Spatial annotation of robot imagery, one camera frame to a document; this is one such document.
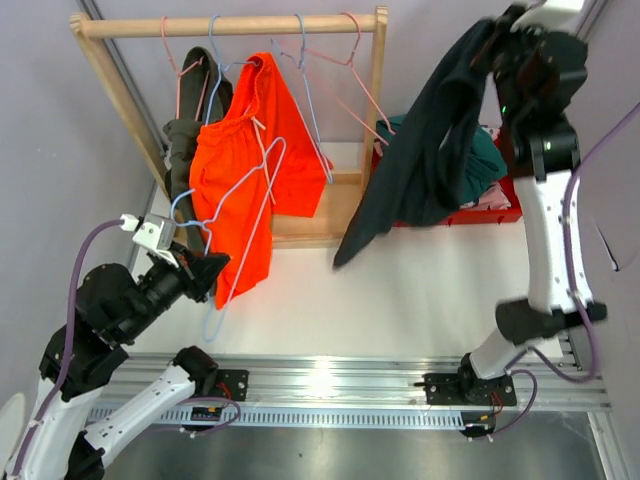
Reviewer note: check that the pink shark print shorts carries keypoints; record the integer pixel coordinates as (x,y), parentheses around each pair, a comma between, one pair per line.
(490,195)

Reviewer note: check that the orange shorts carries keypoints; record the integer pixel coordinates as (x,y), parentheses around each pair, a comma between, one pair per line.
(257,162)

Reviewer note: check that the red plastic bin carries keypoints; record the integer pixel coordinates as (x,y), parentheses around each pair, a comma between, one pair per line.
(487,193)

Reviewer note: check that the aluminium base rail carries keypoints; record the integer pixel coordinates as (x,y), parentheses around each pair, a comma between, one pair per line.
(343,392)

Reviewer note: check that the dark navy shorts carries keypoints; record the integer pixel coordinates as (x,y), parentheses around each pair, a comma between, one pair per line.
(419,179)

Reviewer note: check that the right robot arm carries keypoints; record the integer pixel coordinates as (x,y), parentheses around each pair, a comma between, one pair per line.
(542,153)

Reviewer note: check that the wooden clothes rack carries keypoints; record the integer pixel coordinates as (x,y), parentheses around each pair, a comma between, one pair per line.
(339,199)

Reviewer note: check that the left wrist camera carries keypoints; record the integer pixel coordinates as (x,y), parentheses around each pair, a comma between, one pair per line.
(154,233)

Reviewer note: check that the green shorts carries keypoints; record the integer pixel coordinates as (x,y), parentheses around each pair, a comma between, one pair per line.
(480,155)

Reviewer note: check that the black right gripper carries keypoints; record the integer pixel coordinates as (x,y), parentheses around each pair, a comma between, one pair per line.
(504,27)

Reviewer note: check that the olive grey shorts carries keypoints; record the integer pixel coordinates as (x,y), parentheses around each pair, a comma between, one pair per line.
(182,135)

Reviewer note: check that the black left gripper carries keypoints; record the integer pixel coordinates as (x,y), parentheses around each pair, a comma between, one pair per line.
(199,272)

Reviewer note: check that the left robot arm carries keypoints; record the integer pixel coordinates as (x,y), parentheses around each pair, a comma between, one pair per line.
(109,310)

